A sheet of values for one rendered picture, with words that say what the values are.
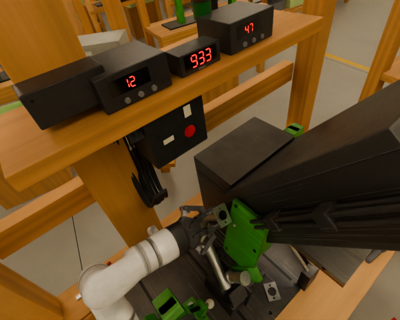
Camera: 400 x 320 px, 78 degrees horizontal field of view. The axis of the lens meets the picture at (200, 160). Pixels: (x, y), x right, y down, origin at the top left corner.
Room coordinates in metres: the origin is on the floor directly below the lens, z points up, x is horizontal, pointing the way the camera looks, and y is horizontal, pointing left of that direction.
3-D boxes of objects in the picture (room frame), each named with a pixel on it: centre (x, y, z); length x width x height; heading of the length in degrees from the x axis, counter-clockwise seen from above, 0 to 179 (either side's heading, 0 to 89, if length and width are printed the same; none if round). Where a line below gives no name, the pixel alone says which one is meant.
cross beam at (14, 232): (0.74, 0.06, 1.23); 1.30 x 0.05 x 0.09; 122
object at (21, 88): (0.46, 0.23, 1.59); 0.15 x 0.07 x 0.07; 122
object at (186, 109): (0.55, 0.07, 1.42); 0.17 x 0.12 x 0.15; 122
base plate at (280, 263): (0.43, -0.13, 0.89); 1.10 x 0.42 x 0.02; 122
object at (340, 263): (0.39, -0.26, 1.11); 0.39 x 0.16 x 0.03; 32
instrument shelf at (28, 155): (0.65, 0.00, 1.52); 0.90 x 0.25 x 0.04; 122
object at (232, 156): (0.61, -0.15, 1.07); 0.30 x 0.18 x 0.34; 122
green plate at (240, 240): (0.34, -0.11, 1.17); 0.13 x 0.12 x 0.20; 122
